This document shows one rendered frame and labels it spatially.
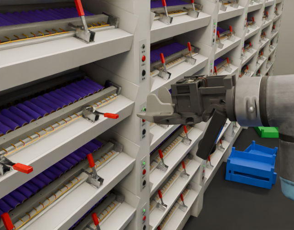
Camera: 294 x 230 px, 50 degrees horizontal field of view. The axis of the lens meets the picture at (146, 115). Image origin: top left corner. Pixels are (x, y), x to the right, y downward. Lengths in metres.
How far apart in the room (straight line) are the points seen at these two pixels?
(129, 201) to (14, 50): 0.67
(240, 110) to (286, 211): 1.62
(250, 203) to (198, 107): 1.58
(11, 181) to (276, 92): 0.48
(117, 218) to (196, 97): 0.59
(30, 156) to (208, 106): 0.36
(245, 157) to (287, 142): 1.87
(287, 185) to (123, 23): 0.57
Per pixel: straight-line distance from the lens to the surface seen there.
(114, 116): 0.75
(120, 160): 0.99
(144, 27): 0.93
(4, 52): 0.62
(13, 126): 0.71
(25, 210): 0.78
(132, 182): 1.07
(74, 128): 0.75
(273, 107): 0.56
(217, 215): 2.00
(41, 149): 0.68
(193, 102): 0.60
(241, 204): 2.12
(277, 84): 0.57
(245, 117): 0.58
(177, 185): 1.55
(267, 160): 2.43
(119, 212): 1.09
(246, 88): 0.57
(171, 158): 1.38
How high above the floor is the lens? 1.24
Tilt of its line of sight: 22 degrees down
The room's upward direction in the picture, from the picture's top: straight up
